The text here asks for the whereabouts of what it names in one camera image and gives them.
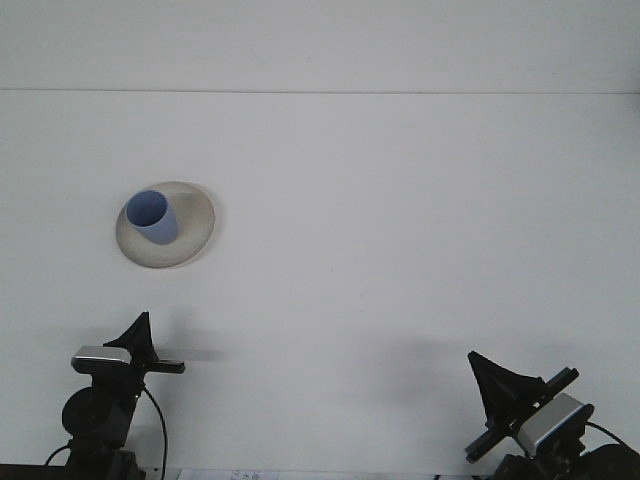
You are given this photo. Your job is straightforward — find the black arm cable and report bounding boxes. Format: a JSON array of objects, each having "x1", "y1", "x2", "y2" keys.
[
  {"x1": 142, "y1": 385, "x2": 169, "y2": 476},
  {"x1": 585, "y1": 421, "x2": 640, "y2": 452}
]

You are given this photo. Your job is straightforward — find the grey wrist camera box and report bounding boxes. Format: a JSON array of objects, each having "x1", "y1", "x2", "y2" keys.
[
  {"x1": 71, "y1": 344, "x2": 133, "y2": 375},
  {"x1": 517, "y1": 392, "x2": 597, "y2": 452}
]

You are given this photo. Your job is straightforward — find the pale blue cup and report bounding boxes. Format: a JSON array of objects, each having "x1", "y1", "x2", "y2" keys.
[{"x1": 124, "y1": 189, "x2": 180, "y2": 247}]

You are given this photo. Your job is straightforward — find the pale round plate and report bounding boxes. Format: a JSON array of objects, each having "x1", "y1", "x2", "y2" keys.
[{"x1": 115, "y1": 180, "x2": 217, "y2": 270}]

